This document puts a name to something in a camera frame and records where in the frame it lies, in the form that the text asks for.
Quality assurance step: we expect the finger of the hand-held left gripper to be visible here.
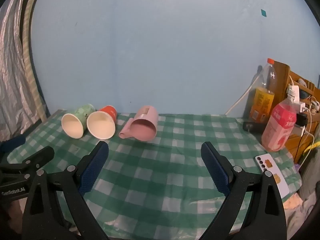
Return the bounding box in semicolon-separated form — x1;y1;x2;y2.
0;136;27;153
0;146;55;180

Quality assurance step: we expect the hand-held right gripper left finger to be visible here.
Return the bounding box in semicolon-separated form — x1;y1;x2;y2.
22;141;110;240

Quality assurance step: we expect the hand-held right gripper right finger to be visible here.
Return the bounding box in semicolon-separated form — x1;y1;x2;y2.
200;141;287;240

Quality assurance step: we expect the pink plastic cup with handle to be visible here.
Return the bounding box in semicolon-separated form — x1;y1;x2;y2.
118;105;159;142

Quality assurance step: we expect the red paper cup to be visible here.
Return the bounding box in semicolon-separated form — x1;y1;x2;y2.
86;105;118;140

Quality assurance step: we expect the green paper cup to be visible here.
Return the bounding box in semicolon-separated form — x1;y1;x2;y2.
61;103;96;139

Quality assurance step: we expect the small black object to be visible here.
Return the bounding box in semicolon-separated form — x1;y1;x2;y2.
243;121;266;134

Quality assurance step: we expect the green checked tablecloth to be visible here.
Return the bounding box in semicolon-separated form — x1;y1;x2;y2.
6;109;303;240

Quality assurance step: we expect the grey curtain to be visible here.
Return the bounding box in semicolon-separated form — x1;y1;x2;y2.
0;0;48;143

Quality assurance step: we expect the white smartphone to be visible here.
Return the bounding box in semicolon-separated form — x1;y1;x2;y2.
254;154;291;198

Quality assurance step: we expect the pink drink bottle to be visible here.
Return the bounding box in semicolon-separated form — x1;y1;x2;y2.
261;90;298;152

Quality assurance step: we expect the wooden headboard shelf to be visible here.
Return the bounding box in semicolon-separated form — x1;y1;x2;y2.
273;61;320;163

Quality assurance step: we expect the orange juice bottle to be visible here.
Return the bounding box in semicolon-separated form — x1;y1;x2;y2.
248;58;279;125

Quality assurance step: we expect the light bedding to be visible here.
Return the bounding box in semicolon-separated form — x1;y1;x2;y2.
282;130;320;222

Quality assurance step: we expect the black charger plug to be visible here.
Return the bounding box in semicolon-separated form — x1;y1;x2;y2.
296;112;308;126

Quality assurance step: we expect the white cable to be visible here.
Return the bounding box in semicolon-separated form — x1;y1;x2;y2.
224;73;262;116

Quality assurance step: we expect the yellow cable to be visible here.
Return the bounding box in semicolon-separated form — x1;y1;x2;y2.
303;140;320;153

